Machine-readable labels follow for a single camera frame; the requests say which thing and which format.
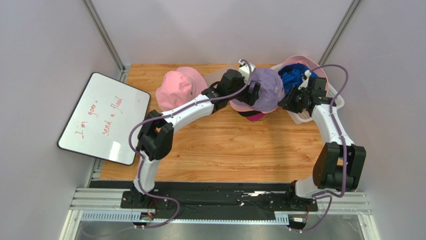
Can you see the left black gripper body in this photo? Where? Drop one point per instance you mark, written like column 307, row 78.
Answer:
column 242, row 96

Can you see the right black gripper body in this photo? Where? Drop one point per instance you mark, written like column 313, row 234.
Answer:
column 289, row 101

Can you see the lavender baseball cap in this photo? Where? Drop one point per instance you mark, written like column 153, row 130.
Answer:
column 271, row 90

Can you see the pink baseball cap white logo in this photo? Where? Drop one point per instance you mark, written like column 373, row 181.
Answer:
column 241, row 108

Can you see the blue hat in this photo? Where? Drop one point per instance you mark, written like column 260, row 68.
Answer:
column 292, row 75

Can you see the pink bucket hat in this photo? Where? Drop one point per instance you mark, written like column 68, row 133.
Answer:
column 179, row 87

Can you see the magenta baseball cap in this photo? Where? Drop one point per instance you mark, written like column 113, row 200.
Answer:
column 256, row 117

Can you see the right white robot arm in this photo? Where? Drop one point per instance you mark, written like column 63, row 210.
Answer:
column 340, row 163

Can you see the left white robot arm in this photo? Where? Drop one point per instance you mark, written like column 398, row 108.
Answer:
column 155, row 138

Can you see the white plastic basket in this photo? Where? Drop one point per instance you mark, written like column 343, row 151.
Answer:
column 304, row 117

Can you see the light pink cap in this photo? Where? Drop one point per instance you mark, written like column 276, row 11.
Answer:
column 309, row 63

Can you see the grey flat board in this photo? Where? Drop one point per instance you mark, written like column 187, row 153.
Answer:
column 215, row 76

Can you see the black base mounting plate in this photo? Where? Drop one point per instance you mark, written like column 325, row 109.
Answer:
column 219, row 201

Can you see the white whiteboard with red writing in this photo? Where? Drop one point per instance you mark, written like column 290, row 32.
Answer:
column 103, row 118

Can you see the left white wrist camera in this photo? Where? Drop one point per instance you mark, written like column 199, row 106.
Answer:
column 246, row 69

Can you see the gold wire hat stand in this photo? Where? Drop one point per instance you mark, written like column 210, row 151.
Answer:
column 264, row 118

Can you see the right corner aluminium post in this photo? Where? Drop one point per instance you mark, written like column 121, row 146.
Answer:
column 340, row 30

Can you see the corner aluminium post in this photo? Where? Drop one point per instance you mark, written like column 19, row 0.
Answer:
column 97, row 21
column 340, row 30

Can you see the left corner aluminium post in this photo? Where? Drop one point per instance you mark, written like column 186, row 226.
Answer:
column 97, row 21

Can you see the aluminium frame rail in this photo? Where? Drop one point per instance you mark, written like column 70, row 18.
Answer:
column 104, row 204

